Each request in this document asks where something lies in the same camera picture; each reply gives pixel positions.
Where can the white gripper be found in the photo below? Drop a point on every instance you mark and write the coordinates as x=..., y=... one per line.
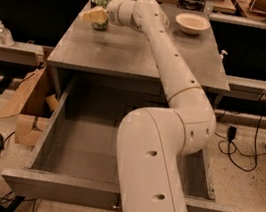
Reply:
x=113, y=11

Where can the green soda can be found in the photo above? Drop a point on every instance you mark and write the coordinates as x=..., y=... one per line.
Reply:
x=99, y=14

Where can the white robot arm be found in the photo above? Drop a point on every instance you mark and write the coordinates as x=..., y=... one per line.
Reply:
x=150, y=140

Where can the grey open top drawer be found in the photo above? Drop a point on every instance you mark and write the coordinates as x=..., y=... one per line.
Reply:
x=74, y=160

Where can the grey cabinet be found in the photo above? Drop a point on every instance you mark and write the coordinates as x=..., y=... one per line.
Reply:
x=124, y=52

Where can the white bowl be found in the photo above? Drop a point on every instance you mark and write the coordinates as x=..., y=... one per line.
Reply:
x=192, y=24

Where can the clear sanitizer bottle right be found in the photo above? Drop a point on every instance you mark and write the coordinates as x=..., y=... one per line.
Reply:
x=5, y=36

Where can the cardboard box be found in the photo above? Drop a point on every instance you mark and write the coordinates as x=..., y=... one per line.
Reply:
x=32, y=103

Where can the small white pump bottle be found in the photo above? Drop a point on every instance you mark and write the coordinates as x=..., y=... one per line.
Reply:
x=223, y=54

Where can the black power adapter right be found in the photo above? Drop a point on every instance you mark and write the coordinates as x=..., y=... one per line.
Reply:
x=231, y=133

